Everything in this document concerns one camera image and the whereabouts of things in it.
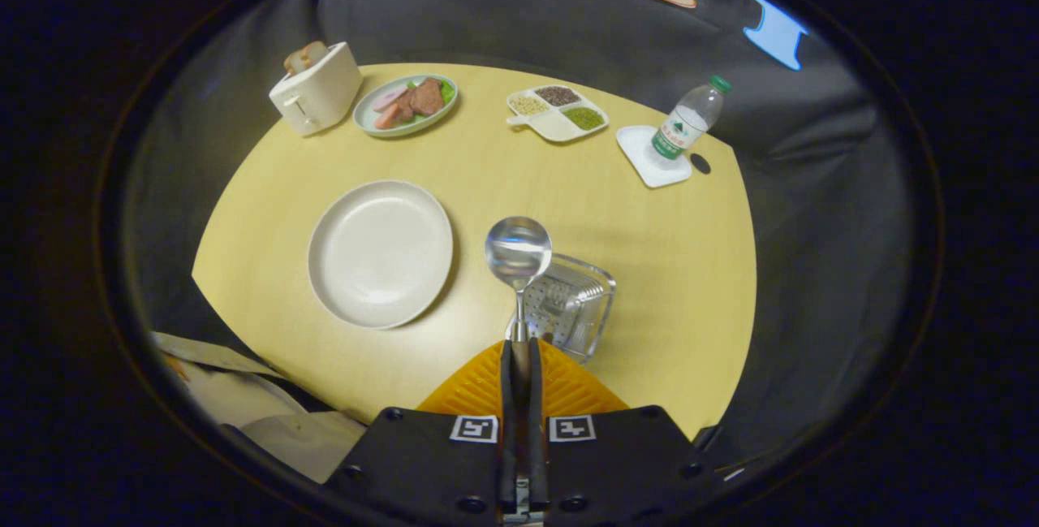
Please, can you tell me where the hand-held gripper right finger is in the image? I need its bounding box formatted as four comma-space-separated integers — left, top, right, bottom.
528, 339, 719, 527

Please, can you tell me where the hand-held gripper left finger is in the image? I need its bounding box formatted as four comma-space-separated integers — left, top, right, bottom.
323, 339, 522, 527

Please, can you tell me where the metal spoon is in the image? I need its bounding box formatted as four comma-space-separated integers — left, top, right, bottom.
485, 216, 554, 386

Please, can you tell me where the clear plastic container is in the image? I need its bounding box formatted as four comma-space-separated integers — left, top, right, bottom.
505, 253, 616, 364

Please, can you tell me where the person's beige clothing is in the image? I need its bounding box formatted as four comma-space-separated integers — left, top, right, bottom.
150, 330, 368, 485

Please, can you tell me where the round white plate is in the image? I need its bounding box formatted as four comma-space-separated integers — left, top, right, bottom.
307, 179, 455, 330

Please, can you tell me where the white square coaster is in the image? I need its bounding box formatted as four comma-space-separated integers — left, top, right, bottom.
615, 125, 694, 189

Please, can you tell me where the white divided dish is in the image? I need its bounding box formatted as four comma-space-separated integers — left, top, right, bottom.
506, 85, 610, 144

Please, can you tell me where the pale green plate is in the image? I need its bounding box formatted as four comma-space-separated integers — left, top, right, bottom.
352, 74, 459, 139

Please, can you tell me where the clear water bottle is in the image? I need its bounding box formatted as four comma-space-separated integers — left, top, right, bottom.
649, 75, 733, 169

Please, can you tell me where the brown meat slice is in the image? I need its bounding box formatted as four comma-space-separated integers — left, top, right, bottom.
407, 78, 446, 117

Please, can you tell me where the white toaster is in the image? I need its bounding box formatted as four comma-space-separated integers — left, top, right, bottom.
269, 41, 364, 137

